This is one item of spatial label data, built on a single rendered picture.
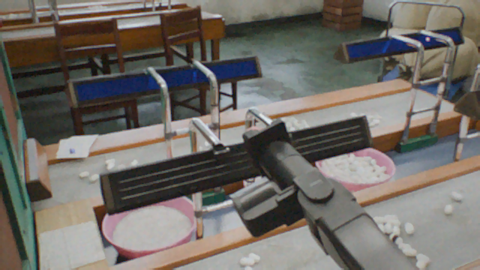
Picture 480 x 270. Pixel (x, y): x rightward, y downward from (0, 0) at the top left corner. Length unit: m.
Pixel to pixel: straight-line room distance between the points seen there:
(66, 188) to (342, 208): 1.15
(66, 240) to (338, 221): 0.87
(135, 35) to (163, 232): 2.50
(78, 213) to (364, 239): 0.98
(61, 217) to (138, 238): 0.23
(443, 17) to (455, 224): 4.09
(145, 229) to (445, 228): 0.85
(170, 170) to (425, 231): 0.79
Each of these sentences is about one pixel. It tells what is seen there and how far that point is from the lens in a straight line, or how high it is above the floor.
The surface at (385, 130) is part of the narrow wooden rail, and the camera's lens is 1.84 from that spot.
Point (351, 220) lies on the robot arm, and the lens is 0.51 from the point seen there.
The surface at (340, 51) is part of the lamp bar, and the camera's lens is 1.71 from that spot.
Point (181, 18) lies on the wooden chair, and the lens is 3.49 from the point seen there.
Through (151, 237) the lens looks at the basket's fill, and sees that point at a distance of 1.28.
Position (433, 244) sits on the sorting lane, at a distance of 1.32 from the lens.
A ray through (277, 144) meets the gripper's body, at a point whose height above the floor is 1.23.
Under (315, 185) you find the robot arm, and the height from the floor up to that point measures 1.24.
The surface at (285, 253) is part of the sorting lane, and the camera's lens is 1.20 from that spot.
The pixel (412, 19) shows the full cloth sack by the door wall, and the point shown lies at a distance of 5.77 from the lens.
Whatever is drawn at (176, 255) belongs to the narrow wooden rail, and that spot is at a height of 0.76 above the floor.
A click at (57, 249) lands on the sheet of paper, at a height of 0.78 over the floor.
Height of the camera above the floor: 1.54
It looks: 27 degrees down
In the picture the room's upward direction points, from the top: straight up
